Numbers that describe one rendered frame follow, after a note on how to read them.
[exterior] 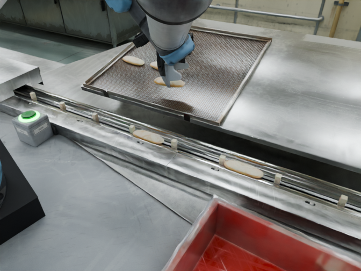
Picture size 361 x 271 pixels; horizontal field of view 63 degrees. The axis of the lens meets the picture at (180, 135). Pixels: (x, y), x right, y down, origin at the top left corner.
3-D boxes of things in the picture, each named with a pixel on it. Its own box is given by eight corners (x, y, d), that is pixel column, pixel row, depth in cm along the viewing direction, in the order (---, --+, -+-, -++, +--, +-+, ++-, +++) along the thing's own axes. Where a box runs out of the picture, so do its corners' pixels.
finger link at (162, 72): (163, 78, 82) (160, 47, 77) (158, 78, 83) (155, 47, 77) (170, 71, 85) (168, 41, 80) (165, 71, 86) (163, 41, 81)
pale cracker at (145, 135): (130, 136, 84) (129, 133, 84) (137, 129, 87) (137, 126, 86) (159, 146, 81) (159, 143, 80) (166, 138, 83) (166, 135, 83)
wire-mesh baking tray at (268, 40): (84, 86, 101) (82, 83, 100) (159, 23, 131) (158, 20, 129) (219, 126, 82) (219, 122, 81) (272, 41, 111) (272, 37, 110)
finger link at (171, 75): (180, 94, 85) (179, 63, 79) (161, 91, 86) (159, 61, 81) (183, 89, 87) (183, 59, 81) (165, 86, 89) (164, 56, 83)
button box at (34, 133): (21, 149, 90) (8, 119, 83) (42, 135, 96) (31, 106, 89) (40, 157, 87) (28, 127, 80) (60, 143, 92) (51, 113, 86)
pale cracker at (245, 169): (221, 167, 74) (221, 164, 73) (226, 158, 76) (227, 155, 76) (260, 181, 70) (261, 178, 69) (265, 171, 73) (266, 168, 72)
